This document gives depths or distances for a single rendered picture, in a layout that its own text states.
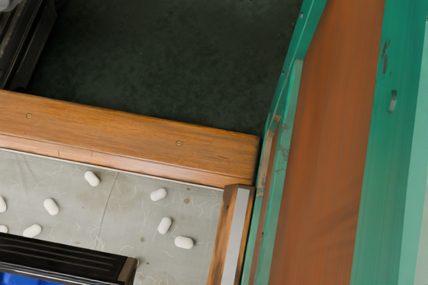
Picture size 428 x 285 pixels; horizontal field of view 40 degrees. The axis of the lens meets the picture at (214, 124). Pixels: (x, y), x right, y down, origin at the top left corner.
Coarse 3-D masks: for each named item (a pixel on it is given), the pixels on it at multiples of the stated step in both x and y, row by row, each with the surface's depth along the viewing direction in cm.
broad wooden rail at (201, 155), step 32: (0, 96) 123; (32, 96) 123; (0, 128) 121; (32, 128) 121; (64, 128) 121; (96, 128) 121; (128, 128) 121; (160, 128) 121; (192, 128) 121; (96, 160) 121; (128, 160) 120; (160, 160) 119; (192, 160) 119; (224, 160) 119; (256, 160) 119
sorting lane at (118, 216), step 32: (0, 160) 122; (32, 160) 122; (64, 160) 122; (0, 192) 120; (32, 192) 120; (64, 192) 120; (96, 192) 120; (128, 192) 120; (192, 192) 120; (0, 224) 119; (32, 224) 119; (64, 224) 119; (96, 224) 119; (128, 224) 119; (192, 224) 119; (128, 256) 117; (160, 256) 117; (192, 256) 117
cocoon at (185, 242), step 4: (180, 236) 117; (176, 240) 116; (180, 240) 116; (184, 240) 116; (188, 240) 116; (192, 240) 116; (176, 244) 116; (180, 244) 116; (184, 244) 116; (188, 244) 115; (192, 244) 116; (188, 248) 116
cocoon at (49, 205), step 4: (48, 200) 118; (52, 200) 118; (44, 204) 118; (48, 204) 118; (52, 204) 118; (48, 208) 117; (52, 208) 117; (56, 208) 118; (52, 212) 117; (56, 212) 118
